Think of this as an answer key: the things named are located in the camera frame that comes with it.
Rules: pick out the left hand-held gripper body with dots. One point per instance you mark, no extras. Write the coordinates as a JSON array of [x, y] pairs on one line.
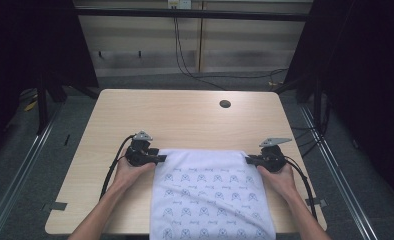
[[139, 155]]

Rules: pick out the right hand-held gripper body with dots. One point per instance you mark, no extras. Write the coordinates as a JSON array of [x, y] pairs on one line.
[[272, 158]]

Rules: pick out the white patterned cloth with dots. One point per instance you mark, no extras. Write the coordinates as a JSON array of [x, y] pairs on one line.
[[211, 193]]

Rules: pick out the person's left hand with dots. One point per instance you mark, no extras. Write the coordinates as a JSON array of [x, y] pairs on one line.
[[128, 176]]

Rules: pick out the person's right hand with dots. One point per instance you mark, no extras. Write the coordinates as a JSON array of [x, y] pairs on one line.
[[280, 183]]

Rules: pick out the grey tape strip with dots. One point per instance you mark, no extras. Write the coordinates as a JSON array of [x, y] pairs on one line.
[[56, 206], [316, 202]]

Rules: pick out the black metal stand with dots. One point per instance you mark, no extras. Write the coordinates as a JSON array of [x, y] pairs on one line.
[[42, 106]]

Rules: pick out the black curtain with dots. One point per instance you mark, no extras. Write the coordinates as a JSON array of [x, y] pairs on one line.
[[25, 43], [361, 66]]

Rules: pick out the metal floor rail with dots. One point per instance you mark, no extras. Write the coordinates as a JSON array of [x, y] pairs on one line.
[[335, 166], [21, 170]]

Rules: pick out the black horizontal frame bar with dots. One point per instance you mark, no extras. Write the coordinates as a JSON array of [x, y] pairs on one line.
[[191, 14]]

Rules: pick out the white wall power outlet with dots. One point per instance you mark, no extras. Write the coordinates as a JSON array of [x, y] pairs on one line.
[[179, 3]]

